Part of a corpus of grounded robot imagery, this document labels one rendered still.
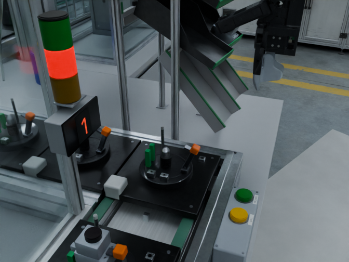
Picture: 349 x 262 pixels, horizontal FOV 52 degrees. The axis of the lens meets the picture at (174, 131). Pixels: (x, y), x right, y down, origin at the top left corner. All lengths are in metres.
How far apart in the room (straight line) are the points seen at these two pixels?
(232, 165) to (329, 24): 4.01
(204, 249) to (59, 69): 0.46
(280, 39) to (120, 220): 0.55
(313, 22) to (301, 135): 2.16
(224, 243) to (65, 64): 0.48
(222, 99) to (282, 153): 1.67
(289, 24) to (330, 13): 4.12
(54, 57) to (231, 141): 0.79
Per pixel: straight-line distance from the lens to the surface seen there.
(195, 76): 1.14
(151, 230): 0.88
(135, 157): 1.01
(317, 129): 3.18
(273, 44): 0.76
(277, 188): 1.11
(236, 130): 1.34
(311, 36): 4.95
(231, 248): 0.80
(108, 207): 0.90
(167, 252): 0.77
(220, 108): 1.15
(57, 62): 0.65
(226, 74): 1.30
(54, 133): 0.68
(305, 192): 1.13
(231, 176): 0.97
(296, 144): 2.92
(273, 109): 1.52
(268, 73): 0.78
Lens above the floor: 1.57
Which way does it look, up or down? 32 degrees down
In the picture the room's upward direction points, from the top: straight up
